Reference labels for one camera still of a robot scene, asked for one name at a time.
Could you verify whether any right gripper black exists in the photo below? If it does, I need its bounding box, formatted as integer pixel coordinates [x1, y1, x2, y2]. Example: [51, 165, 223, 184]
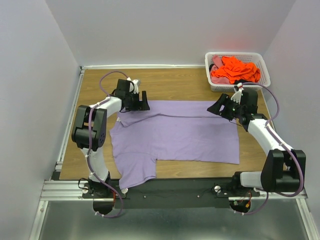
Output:
[206, 93, 244, 121]

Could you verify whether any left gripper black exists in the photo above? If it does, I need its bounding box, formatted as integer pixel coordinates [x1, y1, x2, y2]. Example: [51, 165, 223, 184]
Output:
[125, 91, 150, 111]

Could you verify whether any purple t shirt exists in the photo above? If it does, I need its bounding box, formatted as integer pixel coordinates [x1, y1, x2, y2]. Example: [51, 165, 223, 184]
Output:
[109, 100, 240, 190]

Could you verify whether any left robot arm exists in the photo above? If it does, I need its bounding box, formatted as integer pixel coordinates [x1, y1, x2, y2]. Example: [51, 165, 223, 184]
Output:
[71, 77, 150, 198]

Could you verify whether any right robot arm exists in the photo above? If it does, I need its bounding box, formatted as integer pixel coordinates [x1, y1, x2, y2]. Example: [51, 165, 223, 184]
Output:
[207, 88, 306, 197]

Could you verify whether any orange t shirt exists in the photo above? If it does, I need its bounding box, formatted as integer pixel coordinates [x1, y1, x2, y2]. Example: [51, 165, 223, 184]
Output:
[220, 56, 261, 85]

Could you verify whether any pink t shirt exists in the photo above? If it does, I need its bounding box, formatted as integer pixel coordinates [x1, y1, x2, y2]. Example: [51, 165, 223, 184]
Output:
[209, 54, 230, 85]

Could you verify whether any white plastic laundry basket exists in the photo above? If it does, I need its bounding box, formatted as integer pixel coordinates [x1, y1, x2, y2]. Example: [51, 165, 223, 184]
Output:
[204, 52, 271, 92]

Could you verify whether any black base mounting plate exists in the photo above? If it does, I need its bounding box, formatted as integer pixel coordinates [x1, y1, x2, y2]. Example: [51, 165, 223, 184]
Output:
[78, 177, 260, 214]

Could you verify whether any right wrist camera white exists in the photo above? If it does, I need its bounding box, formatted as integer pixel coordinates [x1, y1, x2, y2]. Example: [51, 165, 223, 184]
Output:
[230, 82, 243, 104]

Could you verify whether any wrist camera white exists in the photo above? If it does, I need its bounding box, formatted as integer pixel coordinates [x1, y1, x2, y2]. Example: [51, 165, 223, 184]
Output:
[230, 82, 243, 104]
[126, 77, 141, 94]

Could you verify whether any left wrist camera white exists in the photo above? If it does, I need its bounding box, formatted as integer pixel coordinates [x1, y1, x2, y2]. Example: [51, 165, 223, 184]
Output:
[126, 77, 141, 94]

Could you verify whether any aluminium frame rail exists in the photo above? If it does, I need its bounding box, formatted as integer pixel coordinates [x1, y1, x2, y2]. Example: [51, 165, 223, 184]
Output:
[39, 177, 308, 201]

